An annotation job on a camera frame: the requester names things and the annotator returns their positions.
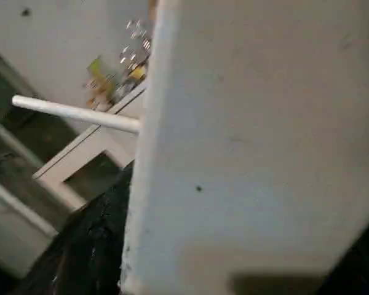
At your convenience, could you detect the white glass-door cabinet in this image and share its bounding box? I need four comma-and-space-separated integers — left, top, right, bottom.
32, 81, 149, 213

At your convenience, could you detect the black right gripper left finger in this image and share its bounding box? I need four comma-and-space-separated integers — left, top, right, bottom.
18, 165, 133, 295

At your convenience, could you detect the white plastic table leg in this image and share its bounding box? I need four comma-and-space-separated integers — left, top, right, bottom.
11, 94, 141, 135

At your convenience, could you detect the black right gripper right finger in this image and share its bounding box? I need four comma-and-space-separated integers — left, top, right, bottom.
316, 211, 369, 295

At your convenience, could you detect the white plastic table top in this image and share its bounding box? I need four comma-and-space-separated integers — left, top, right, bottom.
119, 0, 369, 295

